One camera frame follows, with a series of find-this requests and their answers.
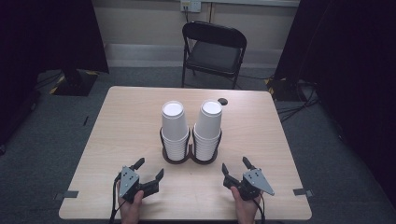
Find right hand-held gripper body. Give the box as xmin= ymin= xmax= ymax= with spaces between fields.
xmin=223 ymin=168 xmax=276 ymax=202

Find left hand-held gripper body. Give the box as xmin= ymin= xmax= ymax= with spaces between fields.
xmin=119 ymin=166 xmax=161 ymax=203

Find black double cup holder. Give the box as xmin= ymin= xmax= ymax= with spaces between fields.
xmin=159 ymin=125 xmax=223 ymax=165

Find stack of white cups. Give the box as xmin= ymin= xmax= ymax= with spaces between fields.
xmin=193 ymin=99 xmax=223 ymax=161
xmin=161 ymin=100 xmax=191 ymax=161

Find person's right hand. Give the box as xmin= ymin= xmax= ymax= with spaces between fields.
xmin=231 ymin=186 xmax=262 ymax=224

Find person's left hand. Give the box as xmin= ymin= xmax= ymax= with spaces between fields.
xmin=118 ymin=189 xmax=145 ymax=224

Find grey tape piece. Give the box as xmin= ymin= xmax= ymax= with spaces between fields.
xmin=53 ymin=189 xmax=79 ymax=201
xmin=292 ymin=188 xmax=315 ymax=198

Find black stand base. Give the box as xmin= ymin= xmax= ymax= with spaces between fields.
xmin=49 ymin=68 xmax=100 ymax=97
xmin=265 ymin=77 xmax=301 ymax=102

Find black folding chair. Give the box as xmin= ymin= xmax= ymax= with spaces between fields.
xmin=181 ymin=21 xmax=248 ymax=91

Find dark curtain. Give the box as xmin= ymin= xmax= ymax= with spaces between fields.
xmin=0 ymin=0 xmax=110 ymax=147
xmin=274 ymin=0 xmax=396 ymax=200

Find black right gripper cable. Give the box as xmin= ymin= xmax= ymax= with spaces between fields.
xmin=252 ymin=195 xmax=266 ymax=224

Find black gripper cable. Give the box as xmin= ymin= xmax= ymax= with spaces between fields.
xmin=108 ymin=173 xmax=123 ymax=224
xmin=252 ymin=195 xmax=266 ymax=224

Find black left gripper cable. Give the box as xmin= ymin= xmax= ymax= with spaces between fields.
xmin=108 ymin=173 xmax=123 ymax=224

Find black floor cables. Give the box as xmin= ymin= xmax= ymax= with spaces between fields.
xmin=275 ymin=79 xmax=320 ymax=123

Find white wall outlet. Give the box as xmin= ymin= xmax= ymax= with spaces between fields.
xmin=180 ymin=0 xmax=203 ymax=13

